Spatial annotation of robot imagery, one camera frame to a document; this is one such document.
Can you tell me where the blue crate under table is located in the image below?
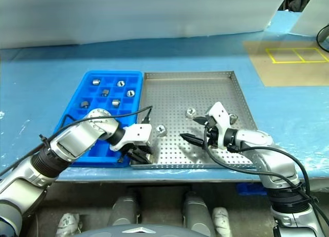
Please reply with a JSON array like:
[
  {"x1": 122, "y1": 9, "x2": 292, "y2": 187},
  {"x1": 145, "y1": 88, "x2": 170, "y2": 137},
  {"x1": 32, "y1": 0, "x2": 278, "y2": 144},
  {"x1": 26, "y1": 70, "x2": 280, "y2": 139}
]
[{"x1": 236, "y1": 182, "x2": 269, "y2": 196}]

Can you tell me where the blue plastic compartment tray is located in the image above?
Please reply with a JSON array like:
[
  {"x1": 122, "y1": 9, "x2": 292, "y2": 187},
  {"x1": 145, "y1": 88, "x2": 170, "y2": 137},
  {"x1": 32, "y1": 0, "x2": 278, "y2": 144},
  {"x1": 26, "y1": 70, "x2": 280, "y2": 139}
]
[{"x1": 53, "y1": 70, "x2": 143, "y2": 168}]

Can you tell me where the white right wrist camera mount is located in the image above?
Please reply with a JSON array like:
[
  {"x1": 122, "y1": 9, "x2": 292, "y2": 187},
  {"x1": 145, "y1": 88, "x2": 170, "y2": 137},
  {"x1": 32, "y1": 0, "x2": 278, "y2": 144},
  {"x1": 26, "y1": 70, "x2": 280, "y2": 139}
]
[{"x1": 205, "y1": 102, "x2": 232, "y2": 148}]

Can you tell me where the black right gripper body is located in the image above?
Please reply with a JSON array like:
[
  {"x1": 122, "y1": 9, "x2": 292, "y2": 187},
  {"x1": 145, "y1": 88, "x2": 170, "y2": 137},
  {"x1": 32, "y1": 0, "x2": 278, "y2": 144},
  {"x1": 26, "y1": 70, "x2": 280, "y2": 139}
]
[{"x1": 204, "y1": 116, "x2": 220, "y2": 148}]

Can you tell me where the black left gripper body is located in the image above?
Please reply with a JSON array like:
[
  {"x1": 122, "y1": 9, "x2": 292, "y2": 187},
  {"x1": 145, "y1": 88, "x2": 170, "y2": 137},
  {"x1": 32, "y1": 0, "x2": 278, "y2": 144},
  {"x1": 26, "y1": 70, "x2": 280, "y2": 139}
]
[{"x1": 125, "y1": 142, "x2": 153, "y2": 156}]

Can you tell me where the dark bundled cloth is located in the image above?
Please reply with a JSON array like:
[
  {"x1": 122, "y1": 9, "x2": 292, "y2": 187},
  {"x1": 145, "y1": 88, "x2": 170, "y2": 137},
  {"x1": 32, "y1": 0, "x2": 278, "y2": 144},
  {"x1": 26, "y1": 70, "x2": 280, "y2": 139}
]
[{"x1": 279, "y1": 0, "x2": 313, "y2": 13}]

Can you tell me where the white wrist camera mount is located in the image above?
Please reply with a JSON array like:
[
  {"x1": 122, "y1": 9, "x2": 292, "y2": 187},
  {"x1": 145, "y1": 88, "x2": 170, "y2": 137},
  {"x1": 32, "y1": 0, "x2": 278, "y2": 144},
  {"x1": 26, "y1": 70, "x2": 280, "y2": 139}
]
[
  {"x1": 205, "y1": 102, "x2": 232, "y2": 148},
  {"x1": 109, "y1": 123, "x2": 152, "y2": 152}
]

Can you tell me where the small white board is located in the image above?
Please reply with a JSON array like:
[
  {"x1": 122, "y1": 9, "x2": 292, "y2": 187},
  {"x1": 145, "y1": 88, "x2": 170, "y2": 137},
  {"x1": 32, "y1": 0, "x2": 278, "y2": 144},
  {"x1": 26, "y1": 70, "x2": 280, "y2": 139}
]
[{"x1": 290, "y1": 0, "x2": 329, "y2": 37}]

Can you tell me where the white rounded shape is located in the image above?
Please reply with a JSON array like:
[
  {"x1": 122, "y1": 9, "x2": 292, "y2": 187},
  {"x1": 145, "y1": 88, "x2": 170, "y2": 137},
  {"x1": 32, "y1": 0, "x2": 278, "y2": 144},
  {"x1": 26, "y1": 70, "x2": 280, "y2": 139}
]
[
  {"x1": 56, "y1": 212, "x2": 83, "y2": 237},
  {"x1": 212, "y1": 207, "x2": 231, "y2": 237}
]

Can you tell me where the large white foam board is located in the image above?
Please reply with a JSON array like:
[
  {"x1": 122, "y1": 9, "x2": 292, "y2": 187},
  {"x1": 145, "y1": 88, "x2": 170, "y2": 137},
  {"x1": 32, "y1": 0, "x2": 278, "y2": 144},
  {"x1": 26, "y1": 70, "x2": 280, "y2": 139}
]
[{"x1": 0, "y1": 0, "x2": 291, "y2": 50}]

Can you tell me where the grey robot body cover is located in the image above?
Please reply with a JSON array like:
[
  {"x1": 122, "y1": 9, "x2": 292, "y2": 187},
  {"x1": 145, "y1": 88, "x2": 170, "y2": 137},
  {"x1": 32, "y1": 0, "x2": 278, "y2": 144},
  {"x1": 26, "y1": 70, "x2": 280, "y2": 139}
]
[{"x1": 77, "y1": 223, "x2": 201, "y2": 237}]

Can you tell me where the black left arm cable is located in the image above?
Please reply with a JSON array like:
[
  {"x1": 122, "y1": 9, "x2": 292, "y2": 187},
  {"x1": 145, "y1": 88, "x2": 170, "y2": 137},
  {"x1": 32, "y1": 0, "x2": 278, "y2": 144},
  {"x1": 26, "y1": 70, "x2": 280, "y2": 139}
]
[{"x1": 0, "y1": 105, "x2": 154, "y2": 176}]

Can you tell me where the brown table mat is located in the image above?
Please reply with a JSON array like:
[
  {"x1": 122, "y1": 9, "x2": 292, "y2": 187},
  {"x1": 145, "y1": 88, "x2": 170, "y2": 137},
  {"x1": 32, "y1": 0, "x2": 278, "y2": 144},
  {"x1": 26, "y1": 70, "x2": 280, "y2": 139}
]
[{"x1": 243, "y1": 40, "x2": 329, "y2": 87}]

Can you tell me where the black cable loop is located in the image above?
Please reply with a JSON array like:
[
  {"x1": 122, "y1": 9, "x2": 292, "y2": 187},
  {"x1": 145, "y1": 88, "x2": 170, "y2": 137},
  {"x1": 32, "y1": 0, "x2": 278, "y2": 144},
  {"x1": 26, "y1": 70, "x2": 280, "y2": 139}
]
[{"x1": 316, "y1": 25, "x2": 329, "y2": 52}]

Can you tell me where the dark grey rounded shape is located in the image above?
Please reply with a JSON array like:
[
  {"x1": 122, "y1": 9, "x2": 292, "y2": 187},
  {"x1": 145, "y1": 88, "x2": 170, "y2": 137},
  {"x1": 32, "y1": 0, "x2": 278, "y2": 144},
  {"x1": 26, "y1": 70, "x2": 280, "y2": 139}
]
[
  {"x1": 182, "y1": 190, "x2": 216, "y2": 237},
  {"x1": 107, "y1": 188, "x2": 141, "y2": 226}
]

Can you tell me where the perforated steel tray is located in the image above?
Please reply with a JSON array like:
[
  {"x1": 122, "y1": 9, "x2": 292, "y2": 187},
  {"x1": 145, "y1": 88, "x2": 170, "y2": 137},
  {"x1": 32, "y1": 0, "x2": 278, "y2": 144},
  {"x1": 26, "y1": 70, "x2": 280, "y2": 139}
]
[{"x1": 130, "y1": 70, "x2": 259, "y2": 170}]

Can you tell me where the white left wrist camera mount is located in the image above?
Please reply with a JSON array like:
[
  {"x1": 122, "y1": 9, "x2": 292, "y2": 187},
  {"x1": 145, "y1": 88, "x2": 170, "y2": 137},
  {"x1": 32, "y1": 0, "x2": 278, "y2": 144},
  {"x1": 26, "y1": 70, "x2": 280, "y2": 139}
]
[{"x1": 109, "y1": 123, "x2": 152, "y2": 152}]

